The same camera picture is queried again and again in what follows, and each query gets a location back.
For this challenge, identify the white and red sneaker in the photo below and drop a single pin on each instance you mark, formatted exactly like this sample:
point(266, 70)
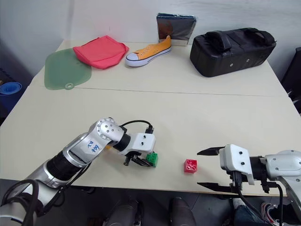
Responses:
point(269, 210)

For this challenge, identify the orange canvas sneaker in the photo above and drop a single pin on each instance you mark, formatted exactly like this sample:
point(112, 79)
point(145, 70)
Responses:
point(150, 53)

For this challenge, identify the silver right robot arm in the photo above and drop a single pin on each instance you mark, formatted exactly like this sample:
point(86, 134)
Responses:
point(282, 164)

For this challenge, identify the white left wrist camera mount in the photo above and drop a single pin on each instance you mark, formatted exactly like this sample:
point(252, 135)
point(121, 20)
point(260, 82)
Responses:
point(143, 142)

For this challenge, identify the green translucent silicone mat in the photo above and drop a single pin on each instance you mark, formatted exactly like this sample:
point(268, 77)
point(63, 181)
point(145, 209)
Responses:
point(64, 70)

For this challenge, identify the green toy brick cube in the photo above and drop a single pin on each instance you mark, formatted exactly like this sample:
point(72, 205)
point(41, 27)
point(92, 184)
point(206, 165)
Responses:
point(153, 159)

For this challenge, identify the silver foil pouch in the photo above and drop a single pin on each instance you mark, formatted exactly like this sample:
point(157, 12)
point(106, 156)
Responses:
point(176, 27)

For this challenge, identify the black zippered carry bag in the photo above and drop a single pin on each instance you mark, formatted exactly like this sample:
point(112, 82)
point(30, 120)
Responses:
point(231, 53)

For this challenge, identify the dark rounded shape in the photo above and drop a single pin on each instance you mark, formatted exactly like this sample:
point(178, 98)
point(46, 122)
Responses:
point(182, 212)
point(124, 213)

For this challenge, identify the yellow toy brick cube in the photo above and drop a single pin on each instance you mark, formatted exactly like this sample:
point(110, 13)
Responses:
point(108, 147)

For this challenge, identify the black chair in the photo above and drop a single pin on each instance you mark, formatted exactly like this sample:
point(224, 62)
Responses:
point(292, 77)

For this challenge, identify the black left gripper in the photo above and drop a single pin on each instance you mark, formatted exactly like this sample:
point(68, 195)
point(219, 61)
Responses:
point(131, 157)

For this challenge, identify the person's leg in jeans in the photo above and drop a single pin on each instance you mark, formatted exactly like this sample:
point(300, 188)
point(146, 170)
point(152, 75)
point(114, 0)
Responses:
point(244, 215)

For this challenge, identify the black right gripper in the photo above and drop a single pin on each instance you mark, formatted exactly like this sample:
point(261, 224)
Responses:
point(237, 180)

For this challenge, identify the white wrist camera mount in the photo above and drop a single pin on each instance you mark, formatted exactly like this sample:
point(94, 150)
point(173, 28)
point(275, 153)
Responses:
point(236, 160)
point(143, 142)

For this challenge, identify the blue rolled foam mat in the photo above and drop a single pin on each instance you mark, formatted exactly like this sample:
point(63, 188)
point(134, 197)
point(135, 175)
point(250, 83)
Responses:
point(9, 90)

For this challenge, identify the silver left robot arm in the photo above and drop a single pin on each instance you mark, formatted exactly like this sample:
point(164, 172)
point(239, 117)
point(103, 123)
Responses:
point(77, 150)

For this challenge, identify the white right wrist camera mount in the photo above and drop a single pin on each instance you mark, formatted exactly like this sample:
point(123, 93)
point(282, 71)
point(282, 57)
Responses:
point(236, 160)

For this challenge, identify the red fabric pouch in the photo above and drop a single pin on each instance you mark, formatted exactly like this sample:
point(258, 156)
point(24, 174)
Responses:
point(101, 52)

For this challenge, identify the red toy brick cube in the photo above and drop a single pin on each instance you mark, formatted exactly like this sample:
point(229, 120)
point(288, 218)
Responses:
point(191, 165)

